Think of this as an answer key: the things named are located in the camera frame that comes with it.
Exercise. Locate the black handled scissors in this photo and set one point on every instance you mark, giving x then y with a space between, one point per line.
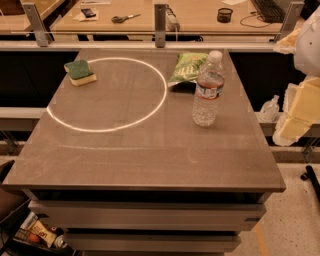
119 20

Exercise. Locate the metal drawer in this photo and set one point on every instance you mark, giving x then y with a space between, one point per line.
149 216
152 243

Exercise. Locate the upper metal drawer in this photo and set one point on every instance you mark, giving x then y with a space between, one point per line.
149 216

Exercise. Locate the small clear bottle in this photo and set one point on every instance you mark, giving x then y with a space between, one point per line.
269 110

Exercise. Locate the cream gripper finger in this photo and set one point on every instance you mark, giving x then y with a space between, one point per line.
301 109
287 45

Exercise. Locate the clear plastic water bottle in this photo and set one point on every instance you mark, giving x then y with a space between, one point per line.
209 87

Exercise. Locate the green chip bag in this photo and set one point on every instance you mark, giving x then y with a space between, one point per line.
187 67

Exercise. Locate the snack box on shelf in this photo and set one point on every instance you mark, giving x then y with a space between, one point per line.
37 231

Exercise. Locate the white power strip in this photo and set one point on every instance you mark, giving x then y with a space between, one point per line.
171 20

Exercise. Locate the black phone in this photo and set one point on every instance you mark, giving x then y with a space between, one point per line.
88 13

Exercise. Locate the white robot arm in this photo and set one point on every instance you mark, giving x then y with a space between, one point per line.
307 53

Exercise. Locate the green and yellow sponge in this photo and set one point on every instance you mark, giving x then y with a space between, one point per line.
79 72

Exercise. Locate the lower metal drawer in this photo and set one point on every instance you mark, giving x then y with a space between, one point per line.
152 243

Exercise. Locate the black keyboard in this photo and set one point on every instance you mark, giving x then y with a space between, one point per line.
269 11

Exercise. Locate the black mesh cup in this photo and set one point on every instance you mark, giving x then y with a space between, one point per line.
224 15

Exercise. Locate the black chair leg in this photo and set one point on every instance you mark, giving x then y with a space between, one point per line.
309 174

